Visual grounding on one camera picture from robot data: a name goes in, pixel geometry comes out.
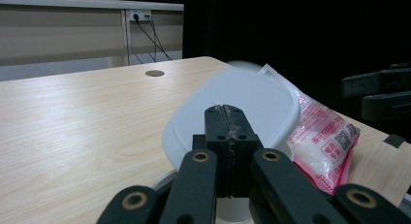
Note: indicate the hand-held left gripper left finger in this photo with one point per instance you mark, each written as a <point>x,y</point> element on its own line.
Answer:
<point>218,130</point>

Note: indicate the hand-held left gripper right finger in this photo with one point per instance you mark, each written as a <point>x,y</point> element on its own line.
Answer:
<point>242,136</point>

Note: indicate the pink and white bag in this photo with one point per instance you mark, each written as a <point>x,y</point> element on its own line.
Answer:
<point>323,143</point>

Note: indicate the dark tape patch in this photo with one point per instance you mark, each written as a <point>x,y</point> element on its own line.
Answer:
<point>394,140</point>

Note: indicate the grey metal post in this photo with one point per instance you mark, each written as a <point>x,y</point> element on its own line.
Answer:
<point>127,39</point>

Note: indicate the white wall socket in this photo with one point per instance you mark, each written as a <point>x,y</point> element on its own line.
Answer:
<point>140,14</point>

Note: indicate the white wall ledge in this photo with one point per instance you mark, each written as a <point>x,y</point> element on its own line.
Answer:
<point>80,2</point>

